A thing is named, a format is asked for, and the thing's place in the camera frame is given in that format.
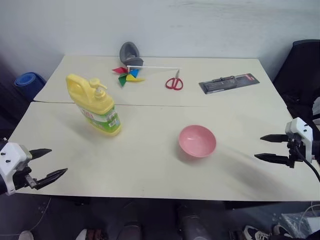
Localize thin white cable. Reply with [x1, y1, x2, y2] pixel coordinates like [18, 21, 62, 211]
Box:
[298, 199, 320, 227]
[31, 196, 53, 232]

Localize white shoe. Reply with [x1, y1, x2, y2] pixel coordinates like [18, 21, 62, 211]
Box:
[74, 228, 88, 240]
[18, 229, 35, 240]

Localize black chair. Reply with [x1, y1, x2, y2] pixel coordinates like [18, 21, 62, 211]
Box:
[271, 39, 320, 126]

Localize black and white sneaker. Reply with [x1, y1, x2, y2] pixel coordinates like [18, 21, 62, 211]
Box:
[272, 223, 295, 240]
[243, 224, 273, 240]

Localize yellow detergent bottle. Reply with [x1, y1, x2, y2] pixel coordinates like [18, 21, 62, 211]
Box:
[65, 73, 123, 137]

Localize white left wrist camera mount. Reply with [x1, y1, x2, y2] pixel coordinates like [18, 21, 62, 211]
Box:
[0, 142, 34, 197]

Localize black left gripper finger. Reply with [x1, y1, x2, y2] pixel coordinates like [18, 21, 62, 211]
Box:
[34, 167, 69, 190]
[29, 148, 53, 161]

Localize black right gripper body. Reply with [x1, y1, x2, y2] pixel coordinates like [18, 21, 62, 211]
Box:
[286, 132, 305, 169]

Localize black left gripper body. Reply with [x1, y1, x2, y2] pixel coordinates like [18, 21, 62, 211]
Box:
[12, 166, 38, 190]

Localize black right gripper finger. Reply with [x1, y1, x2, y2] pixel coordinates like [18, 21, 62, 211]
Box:
[259, 133, 290, 144]
[253, 152, 291, 166]

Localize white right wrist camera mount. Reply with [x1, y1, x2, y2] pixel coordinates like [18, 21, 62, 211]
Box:
[285, 117, 314, 164]

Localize red handled scissors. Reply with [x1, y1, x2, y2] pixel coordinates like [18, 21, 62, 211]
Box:
[164, 69, 184, 91]

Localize black packaged tool card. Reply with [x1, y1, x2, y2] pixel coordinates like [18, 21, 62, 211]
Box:
[198, 72, 261, 96]

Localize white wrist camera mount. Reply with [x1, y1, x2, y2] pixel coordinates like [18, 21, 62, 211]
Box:
[0, 142, 34, 197]
[285, 117, 314, 164]

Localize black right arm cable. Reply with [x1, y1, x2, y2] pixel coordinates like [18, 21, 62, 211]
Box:
[294, 146, 320, 182]

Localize colourful pinwheel with white stick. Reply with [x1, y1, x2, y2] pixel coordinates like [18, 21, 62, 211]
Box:
[111, 65, 183, 89]

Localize clear plastic bag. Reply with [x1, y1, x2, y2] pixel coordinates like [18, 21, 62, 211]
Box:
[279, 211, 320, 240]

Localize pink bowl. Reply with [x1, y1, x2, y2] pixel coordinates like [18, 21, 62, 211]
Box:
[178, 124, 217, 159]

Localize blue rolled mat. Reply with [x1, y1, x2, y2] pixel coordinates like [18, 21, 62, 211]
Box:
[13, 71, 47, 95]

